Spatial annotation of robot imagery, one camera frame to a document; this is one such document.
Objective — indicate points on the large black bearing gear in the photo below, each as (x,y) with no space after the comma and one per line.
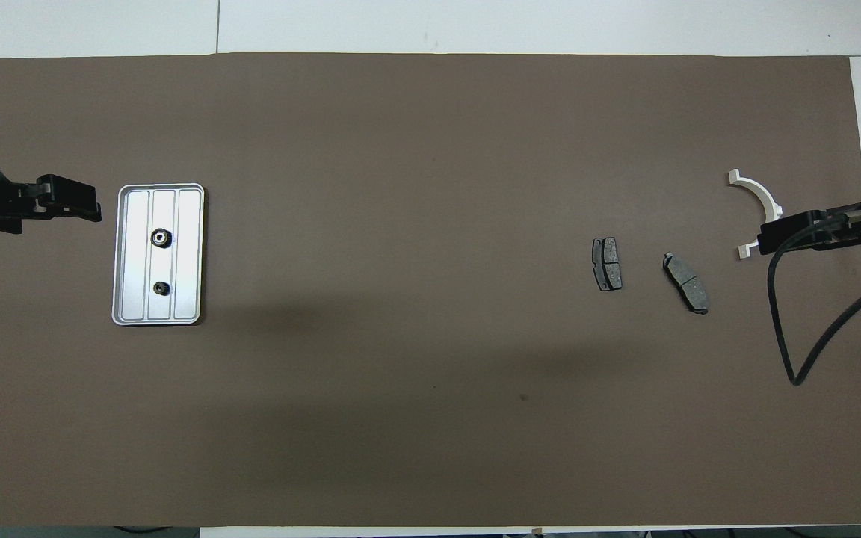
(161,237)

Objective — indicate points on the small black bearing gear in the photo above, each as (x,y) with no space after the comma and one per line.
(162,288)

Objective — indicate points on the silver metal tray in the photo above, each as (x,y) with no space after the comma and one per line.
(187,261)

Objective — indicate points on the long dark brake pad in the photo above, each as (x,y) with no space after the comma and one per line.
(687,284)

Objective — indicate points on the short dark brake pad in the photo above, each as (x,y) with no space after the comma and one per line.
(608,263)

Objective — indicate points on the brown table mat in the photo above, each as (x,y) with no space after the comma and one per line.
(415,187)

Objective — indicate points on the white semicircular bracket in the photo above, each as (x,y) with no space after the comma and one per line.
(755,188)

